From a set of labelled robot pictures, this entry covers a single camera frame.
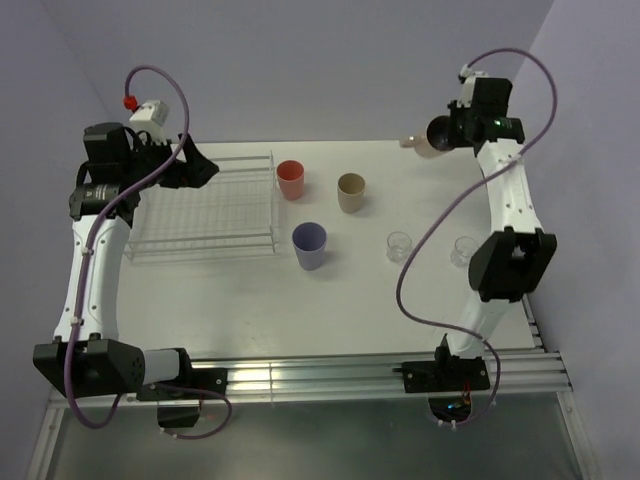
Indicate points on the clear glass far right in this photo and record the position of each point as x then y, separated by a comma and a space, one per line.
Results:
463, 249

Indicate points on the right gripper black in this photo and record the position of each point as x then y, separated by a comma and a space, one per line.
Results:
454, 112

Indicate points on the aluminium mounting rail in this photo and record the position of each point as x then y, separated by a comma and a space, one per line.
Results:
379, 376

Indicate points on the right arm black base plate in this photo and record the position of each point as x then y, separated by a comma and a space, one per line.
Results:
441, 376

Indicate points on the red plastic cup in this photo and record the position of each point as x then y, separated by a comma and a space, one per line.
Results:
290, 176

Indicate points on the clear glass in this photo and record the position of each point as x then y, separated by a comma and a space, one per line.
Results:
398, 247
463, 249

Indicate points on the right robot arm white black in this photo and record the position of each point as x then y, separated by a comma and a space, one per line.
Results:
509, 264

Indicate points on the clear glass near centre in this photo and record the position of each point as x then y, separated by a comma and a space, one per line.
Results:
398, 247

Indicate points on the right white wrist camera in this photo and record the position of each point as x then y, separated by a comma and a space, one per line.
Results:
467, 78

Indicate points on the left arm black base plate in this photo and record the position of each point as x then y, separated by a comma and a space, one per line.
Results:
209, 379

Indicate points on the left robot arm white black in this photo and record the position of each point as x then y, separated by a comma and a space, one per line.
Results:
86, 357

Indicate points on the clear acrylic dish rack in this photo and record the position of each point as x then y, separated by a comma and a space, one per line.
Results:
232, 216

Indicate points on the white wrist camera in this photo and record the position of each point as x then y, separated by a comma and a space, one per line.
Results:
467, 78
151, 117

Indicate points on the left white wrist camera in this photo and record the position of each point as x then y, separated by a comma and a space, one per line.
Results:
151, 117

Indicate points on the beige plastic cup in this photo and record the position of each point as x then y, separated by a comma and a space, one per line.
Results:
351, 190

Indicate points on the pink ceramic mug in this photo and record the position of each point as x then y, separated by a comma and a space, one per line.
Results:
433, 142

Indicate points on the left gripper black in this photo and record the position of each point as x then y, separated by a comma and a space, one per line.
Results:
201, 169

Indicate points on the purple plastic cup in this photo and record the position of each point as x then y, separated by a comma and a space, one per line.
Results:
309, 240

